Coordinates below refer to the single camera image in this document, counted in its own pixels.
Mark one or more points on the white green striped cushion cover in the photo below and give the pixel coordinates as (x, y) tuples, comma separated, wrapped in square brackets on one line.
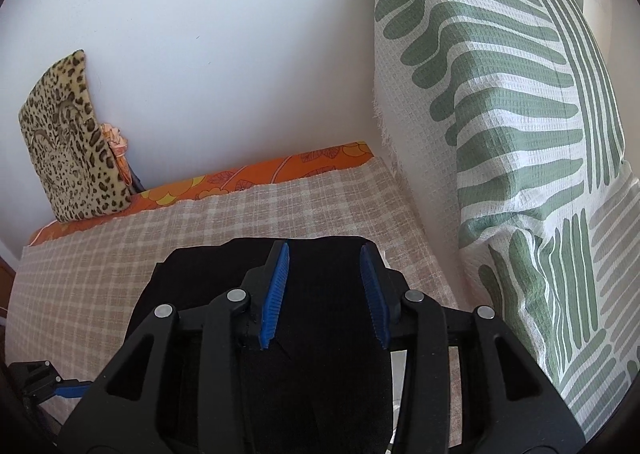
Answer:
[(500, 109)]

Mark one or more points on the wooden cabinet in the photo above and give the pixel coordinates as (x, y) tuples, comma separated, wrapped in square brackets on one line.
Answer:
[(7, 284)]

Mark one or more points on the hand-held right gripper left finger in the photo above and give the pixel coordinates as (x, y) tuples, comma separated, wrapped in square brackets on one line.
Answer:
[(272, 304)]

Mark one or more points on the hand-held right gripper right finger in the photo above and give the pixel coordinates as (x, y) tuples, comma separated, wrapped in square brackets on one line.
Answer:
[(375, 294)]

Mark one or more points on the leopard print pillow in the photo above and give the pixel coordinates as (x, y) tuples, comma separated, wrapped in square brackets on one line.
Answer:
[(65, 144)]

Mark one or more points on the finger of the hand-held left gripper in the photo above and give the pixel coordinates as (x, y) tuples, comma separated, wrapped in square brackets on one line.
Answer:
[(70, 390)]

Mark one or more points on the peach fabric piece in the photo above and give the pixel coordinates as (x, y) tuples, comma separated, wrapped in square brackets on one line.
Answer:
[(114, 139)]

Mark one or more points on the orange floral bed sheet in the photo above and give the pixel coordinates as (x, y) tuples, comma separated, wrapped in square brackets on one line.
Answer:
[(250, 176)]

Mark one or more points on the black shirt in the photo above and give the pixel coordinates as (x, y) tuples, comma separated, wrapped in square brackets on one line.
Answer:
[(325, 334)]

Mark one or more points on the beige checked blanket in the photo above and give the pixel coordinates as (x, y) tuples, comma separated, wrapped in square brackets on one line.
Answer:
[(150, 224)]

